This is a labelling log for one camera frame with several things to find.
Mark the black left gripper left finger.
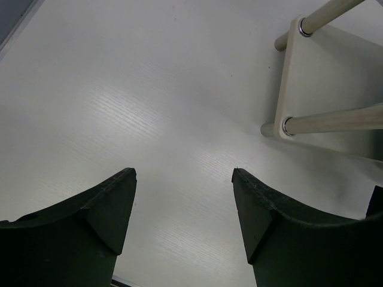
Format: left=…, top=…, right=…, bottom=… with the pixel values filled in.
left=1, top=168, right=137, bottom=286

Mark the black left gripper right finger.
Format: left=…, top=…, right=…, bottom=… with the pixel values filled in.
left=232, top=168, right=382, bottom=286

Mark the black leather loafer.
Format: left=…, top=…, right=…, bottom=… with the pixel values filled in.
left=366, top=186, right=383, bottom=218

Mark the beige two-tier shoe shelf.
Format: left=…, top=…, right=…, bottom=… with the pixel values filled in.
left=260, top=1, right=382, bottom=161

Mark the aluminium mounting rail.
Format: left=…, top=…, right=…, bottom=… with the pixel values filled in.
left=110, top=275, right=140, bottom=287

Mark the aluminium table edge frame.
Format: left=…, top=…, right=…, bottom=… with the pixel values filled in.
left=1, top=0, right=44, bottom=60

